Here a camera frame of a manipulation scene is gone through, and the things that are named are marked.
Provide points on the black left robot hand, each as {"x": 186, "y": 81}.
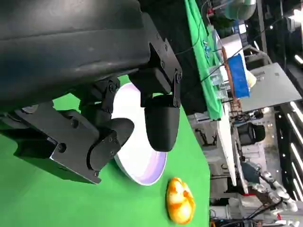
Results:
{"x": 71, "y": 47}

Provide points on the green cloth on background table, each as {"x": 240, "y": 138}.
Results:
{"x": 200, "y": 61}

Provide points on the lilac plate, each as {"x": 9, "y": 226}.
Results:
{"x": 139, "y": 163}

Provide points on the brown wooden board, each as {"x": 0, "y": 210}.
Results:
{"x": 229, "y": 71}

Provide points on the blue plastic bin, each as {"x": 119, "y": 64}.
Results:
{"x": 239, "y": 75}

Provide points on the pale teal round object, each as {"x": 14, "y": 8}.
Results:
{"x": 239, "y": 8}

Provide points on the white background table slab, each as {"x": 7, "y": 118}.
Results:
{"x": 227, "y": 146}

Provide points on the orange white toy bread roll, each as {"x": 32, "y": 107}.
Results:
{"x": 181, "y": 201}

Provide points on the grey flat panel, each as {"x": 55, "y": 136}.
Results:
{"x": 270, "y": 87}

